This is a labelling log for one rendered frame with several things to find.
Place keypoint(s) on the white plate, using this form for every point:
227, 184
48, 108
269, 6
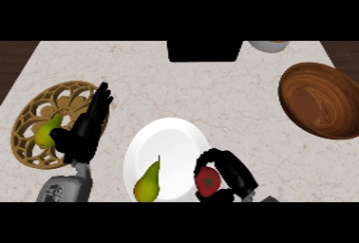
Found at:
165, 152

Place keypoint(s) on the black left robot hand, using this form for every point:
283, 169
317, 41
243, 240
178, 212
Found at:
85, 129

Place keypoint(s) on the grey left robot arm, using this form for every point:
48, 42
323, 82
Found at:
66, 185

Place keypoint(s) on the grey cup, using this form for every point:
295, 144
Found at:
268, 46

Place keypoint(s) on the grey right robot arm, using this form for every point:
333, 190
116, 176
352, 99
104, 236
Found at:
261, 198

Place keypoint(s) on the black box appliance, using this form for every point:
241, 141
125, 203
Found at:
204, 50

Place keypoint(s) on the green pear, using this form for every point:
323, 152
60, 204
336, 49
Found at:
48, 133
148, 186

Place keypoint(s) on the red tomato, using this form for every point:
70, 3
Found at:
207, 181

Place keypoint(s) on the brown wooden bowl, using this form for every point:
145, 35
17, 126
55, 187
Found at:
323, 101

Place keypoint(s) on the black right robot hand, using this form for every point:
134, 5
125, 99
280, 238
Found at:
237, 174

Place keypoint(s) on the round gold openwork trivet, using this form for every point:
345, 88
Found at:
43, 126

